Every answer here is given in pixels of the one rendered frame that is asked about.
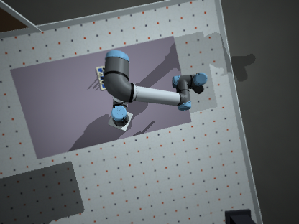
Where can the blue and cream chessboard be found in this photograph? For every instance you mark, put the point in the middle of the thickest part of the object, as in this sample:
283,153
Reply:
100,69

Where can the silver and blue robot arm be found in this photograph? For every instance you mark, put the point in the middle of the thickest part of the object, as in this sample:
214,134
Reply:
116,82

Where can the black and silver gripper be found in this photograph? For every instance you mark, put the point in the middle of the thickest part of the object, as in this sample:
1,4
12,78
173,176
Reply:
198,90

